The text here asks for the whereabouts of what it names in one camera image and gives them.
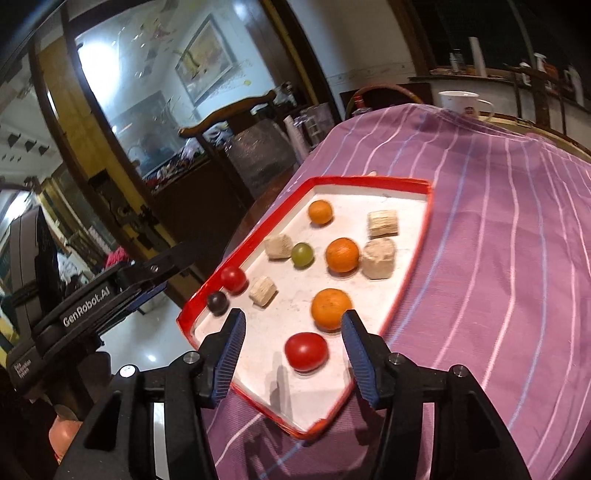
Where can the small red tomato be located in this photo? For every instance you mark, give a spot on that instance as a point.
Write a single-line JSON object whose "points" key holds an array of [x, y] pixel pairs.
{"points": [[233, 279]]}

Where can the purple striped tablecloth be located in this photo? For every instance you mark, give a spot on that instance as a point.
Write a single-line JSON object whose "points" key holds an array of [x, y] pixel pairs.
{"points": [[485, 230]]}

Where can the white paper roll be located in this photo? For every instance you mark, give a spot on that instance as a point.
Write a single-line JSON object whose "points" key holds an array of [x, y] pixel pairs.
{"points": [[295, 136]]}

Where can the dark wooden chair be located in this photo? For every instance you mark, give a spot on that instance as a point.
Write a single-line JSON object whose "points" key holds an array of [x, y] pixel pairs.
{"points": [[535, 92]]}

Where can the large red tomato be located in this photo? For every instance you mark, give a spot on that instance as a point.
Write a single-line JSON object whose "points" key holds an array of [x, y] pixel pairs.
{"points": [[306, 351]]}

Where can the stack of white paper cups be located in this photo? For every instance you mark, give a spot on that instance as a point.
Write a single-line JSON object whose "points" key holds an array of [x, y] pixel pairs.
{"points": [[477, 55]]}

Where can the red tray with white inside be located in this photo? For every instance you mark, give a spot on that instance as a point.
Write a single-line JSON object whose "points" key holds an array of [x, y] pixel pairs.
{"points": [[295, 318]]}

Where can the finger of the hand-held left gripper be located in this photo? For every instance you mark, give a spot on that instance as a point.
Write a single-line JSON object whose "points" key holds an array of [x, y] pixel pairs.
{"points": [[147, 297], [161, 263]]}

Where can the person's left hand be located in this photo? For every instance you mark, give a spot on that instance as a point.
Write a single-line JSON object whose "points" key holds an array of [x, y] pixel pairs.
{"points": [[64, 431]]}

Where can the white mug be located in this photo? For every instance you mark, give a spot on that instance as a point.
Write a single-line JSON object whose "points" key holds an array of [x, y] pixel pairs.
{"points": [[461, 104]]}

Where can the dark landscape wall picture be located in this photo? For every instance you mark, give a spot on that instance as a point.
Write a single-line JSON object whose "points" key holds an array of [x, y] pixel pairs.
{"points": [[143, 124]]}

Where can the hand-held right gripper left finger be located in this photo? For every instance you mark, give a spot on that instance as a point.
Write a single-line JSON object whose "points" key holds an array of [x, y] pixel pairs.
{"points": [[228, 360]]}

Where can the medium orange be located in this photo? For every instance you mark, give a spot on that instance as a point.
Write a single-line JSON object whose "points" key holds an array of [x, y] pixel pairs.
{"points": [[328, 307]]}

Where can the dark wooden window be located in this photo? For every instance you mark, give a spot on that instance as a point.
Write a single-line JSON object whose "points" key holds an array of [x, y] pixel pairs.
{"points": [[485, 18]]}

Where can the dark purple plum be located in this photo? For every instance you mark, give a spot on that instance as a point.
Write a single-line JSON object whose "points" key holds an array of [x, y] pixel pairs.
{"points": [[217, 302]]}

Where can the plastic wrapped chair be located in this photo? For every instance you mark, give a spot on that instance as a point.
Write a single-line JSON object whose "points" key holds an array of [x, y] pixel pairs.
{"points": [[263, 157]]}

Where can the small orange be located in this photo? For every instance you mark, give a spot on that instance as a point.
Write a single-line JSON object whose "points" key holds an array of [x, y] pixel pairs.
{"points": [[321, 211]]}

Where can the clear bottle with red cap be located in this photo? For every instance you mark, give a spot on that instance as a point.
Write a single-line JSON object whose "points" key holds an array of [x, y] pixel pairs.
{"points": [[360, 110]]}

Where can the clear plastic container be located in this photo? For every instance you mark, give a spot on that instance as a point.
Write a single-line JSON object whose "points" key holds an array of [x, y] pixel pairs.
{"points": [[318, 123]]}

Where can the large orange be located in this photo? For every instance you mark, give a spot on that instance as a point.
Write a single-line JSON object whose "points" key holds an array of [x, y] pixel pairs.
{"points": [[342, 254]]}

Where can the framed wall picture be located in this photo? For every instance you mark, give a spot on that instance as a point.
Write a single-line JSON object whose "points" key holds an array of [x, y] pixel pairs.
{"points": [[205, 57]]}

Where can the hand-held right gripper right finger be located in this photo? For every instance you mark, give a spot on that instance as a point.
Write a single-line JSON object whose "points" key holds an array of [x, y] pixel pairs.
{"points": [[358, 364]]}

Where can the green tomato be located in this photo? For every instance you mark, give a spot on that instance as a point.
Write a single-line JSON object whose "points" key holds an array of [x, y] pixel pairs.
{"points": [[302, 254]]}

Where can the thick pale sugarcane piece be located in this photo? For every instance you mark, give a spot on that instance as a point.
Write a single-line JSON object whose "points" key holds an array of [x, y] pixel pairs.
{"points": [[378, 258]]}

